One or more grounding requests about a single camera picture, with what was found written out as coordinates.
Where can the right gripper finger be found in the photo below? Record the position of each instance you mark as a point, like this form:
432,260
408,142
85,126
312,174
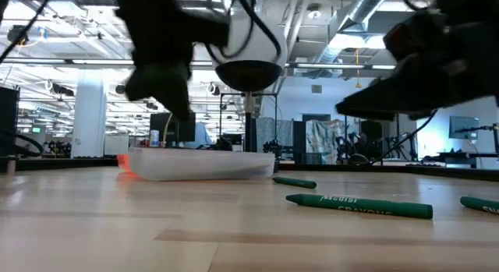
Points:
382,100

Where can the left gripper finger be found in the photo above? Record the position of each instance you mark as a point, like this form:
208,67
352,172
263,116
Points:
175,89
140,85

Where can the clear box with orange lid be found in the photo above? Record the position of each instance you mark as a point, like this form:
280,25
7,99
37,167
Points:
195,164

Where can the green crayon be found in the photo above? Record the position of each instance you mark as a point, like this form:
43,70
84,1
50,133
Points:
296,182
362,206
481,205

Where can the black computer monitor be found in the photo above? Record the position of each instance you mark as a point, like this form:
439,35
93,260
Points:
179,128

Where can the ceiling light strip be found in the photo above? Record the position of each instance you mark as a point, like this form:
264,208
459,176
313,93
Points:
97,62
331,66

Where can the white blue can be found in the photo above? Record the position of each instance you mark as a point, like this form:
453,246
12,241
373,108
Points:
154,138

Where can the white building column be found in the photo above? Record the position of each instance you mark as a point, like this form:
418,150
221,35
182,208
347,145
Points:
89,120

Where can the patterned cloth cover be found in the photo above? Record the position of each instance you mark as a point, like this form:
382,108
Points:
323,141

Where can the white globe lamp black base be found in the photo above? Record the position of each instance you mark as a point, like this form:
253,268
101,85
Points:
249,77

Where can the dark background table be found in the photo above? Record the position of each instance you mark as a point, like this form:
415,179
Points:
468,155

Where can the round ceiling sensor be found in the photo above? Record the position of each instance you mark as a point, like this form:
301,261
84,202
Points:
314,13

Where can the black cabinet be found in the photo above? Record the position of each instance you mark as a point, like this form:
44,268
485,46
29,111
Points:
8,120

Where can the grey wall screen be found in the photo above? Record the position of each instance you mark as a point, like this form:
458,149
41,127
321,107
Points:
464,128

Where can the silver ventilation duct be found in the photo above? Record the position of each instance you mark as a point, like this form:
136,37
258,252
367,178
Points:
366,7

